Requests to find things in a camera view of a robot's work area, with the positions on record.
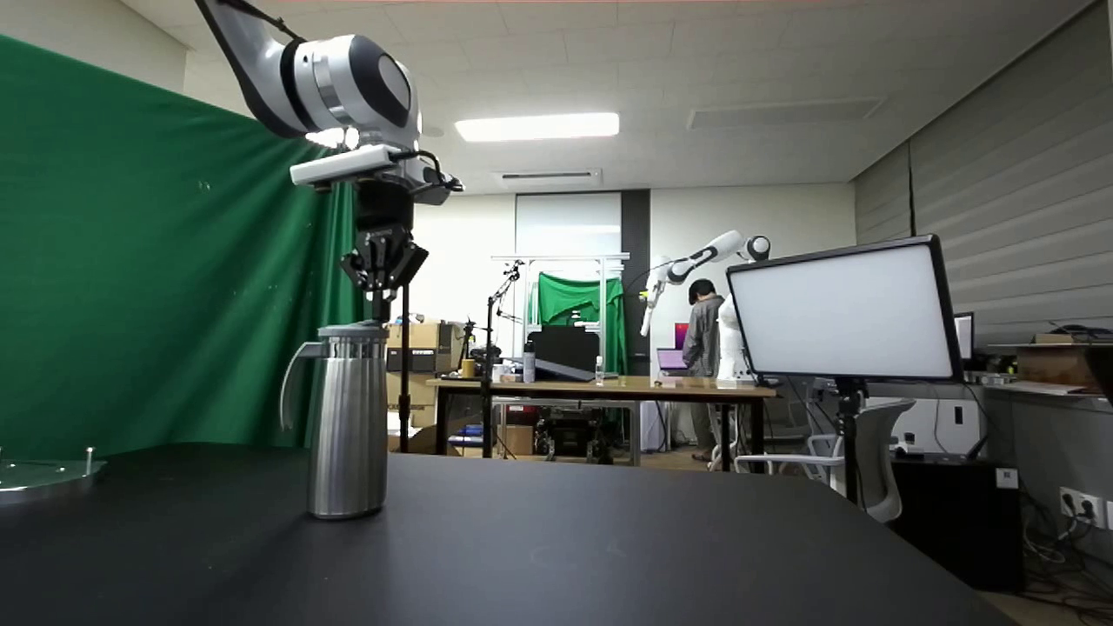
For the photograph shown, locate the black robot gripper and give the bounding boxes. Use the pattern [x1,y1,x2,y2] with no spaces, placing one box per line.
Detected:
[346,180,430,325]

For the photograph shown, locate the green backdrop cloth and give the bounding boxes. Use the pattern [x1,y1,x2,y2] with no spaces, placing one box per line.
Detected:
[0,37,359,456]

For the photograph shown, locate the person in grey top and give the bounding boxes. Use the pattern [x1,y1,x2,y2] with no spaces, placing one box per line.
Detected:
[681,278,721,464]

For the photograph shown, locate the black cabinet under desk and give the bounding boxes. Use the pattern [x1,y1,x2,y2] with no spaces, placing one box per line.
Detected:
[896,459,1025,593]

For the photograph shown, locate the white office chair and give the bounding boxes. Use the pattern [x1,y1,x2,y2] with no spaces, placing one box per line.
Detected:
[733,398,911,525]

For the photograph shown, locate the small green backdrop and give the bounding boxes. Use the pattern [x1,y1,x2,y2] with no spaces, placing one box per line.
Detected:
[532,274,629,374]

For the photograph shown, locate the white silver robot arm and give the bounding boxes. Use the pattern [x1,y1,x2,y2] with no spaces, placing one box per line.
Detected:
[195,0,453,325]

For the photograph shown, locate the silver metal thermos jug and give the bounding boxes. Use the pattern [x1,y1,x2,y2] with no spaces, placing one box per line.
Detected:
[278,325,391,522]

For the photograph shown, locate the black background monitor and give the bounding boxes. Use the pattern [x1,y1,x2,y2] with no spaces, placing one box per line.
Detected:
[525,327,598,379]

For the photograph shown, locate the grey wrist camera bar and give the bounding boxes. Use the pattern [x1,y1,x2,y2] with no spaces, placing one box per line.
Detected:
[290,145,398,189]

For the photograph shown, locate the wall power outlet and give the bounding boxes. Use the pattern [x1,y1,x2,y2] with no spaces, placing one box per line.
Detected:
[1058,487,1109,528]

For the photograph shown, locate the wooden background table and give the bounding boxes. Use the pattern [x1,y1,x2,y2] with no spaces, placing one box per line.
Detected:
[434,375,777,456]

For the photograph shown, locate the black backdrop stand pole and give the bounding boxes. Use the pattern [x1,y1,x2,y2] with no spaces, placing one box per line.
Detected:
[398,285,411,452]

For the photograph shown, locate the ceiling light panel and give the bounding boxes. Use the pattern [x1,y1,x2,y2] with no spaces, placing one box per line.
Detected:
[457,113,623,144]

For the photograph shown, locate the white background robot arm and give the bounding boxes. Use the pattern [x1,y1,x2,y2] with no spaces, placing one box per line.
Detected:
[642,231,772,335]

